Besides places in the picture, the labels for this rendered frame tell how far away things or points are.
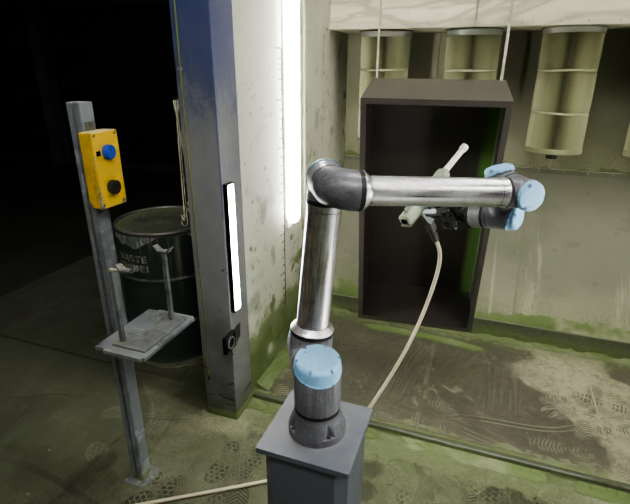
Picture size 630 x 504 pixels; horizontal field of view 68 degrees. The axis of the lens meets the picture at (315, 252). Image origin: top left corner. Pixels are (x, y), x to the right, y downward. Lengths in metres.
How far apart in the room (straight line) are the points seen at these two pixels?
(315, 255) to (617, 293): 2.48
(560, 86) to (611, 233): 1.04
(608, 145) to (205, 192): 2.67
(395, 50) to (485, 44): 0.55
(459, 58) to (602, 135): 1.11
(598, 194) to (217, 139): 2.61
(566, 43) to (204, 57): 2.09
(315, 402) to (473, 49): 2.41
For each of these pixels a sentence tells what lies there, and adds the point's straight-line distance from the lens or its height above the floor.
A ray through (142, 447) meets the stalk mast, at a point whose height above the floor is 0.18.
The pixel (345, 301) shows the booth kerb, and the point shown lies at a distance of 3.53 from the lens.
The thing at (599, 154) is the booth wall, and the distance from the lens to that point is 3.72.
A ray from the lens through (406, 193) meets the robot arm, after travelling 1.33.
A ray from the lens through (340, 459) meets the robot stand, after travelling 1.56.
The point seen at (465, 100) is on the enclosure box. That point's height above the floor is 1.63.
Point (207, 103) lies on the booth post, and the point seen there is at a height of 1.61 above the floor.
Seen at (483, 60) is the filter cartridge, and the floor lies 1.80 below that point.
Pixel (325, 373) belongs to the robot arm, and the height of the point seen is 0.90.
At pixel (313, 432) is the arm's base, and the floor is 0.69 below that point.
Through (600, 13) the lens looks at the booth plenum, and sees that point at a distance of 3.23.
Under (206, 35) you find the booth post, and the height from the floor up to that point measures 1.86.
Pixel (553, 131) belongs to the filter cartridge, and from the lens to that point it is 3.27.
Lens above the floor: 1.75
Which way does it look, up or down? 22 degrees down
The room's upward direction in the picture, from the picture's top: straight up
